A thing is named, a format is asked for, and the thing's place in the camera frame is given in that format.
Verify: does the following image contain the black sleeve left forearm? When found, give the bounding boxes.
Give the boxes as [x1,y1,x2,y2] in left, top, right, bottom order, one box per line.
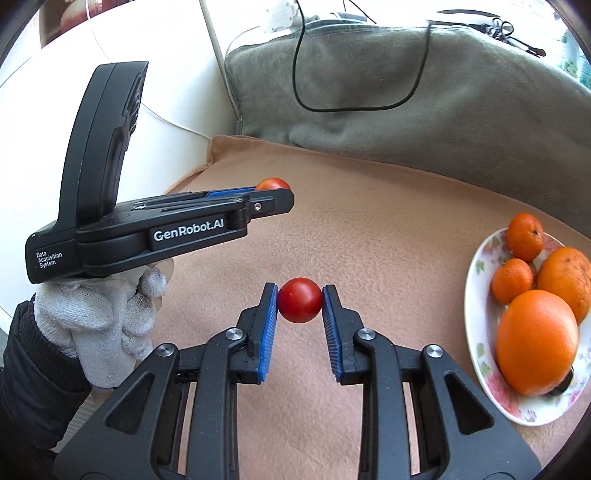
[1,299,91,450]

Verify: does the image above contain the pink blanket table cover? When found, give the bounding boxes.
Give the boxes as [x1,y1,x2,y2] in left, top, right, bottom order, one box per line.
[154,136,590,479]

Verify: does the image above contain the small mandarin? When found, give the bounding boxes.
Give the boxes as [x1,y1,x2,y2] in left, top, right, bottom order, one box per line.
[506,213,544,262]
[491,258,536,305]

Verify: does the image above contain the white cable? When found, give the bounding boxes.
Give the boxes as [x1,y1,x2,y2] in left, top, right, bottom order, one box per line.
[140,103,216,142]

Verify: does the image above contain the left white gloved hand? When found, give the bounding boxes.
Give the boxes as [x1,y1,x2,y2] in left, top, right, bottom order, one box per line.
[34,259,174,390]

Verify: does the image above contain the red cherry tomato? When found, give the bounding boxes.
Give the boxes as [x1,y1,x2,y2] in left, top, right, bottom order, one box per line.
[254,177,290,191]
[277,277,322,324]

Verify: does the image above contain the green floral pouch packs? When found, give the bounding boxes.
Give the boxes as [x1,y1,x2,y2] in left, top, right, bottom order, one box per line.
[560,30,591,89]

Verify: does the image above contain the ring light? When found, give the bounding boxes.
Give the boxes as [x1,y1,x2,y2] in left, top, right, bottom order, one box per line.
[428,9,547,58]

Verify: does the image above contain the large rough orange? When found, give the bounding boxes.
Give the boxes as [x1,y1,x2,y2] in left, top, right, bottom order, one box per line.
[536,247,590,324]

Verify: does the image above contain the floral white plate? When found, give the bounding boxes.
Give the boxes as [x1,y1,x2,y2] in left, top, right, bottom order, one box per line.
[464,228,590,426]

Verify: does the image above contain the red vase picture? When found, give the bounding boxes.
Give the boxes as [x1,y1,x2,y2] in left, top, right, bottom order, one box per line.
[39,0,126,47]

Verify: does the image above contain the grey cushion blanket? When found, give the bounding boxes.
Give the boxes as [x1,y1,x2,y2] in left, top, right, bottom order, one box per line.
[224,23,590,233]

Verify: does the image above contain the black cable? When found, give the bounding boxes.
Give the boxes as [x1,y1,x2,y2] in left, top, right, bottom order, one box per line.
[292,0,435,113]

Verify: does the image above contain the large smooth orange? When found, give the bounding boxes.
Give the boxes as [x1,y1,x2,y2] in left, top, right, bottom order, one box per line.
[495,289,579,397]

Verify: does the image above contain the white power strip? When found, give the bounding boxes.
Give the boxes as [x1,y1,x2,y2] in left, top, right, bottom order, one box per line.
[266,0,321,32]

